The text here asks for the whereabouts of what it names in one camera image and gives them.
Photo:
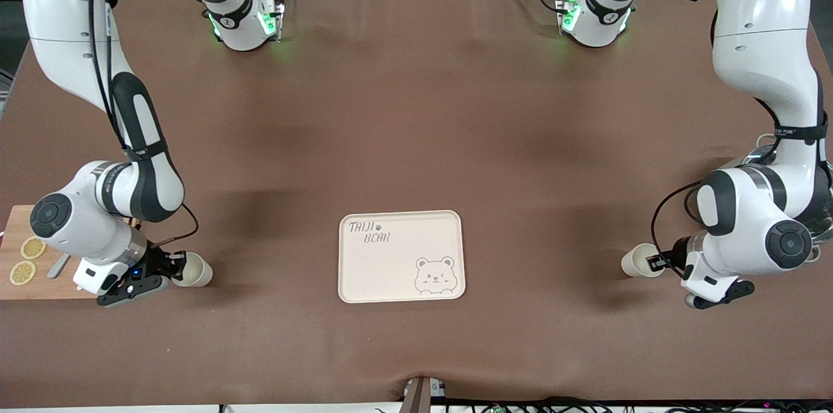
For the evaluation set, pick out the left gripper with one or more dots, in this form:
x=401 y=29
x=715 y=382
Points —
x=680 y=250

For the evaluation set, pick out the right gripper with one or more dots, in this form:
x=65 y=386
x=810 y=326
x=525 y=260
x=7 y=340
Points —
x=156 y=258

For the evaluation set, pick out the white IKEA cup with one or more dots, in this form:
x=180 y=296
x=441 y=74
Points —
x=198 y=270
x=634 y=261

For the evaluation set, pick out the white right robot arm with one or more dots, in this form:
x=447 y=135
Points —
x=65 y=23

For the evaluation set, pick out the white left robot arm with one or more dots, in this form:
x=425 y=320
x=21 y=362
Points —
x=761 y=42

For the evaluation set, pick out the bamboo cutting board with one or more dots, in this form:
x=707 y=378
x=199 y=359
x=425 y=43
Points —
x=39 y=289

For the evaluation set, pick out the yellow lemon slice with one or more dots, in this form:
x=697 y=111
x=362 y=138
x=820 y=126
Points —
x=32 y=248
x=22 y=272

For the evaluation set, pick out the white bear print tray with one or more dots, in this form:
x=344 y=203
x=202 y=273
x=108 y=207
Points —
x=397 y=270

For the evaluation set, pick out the brown camera stand post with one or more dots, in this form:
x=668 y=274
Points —
x=420 y=397

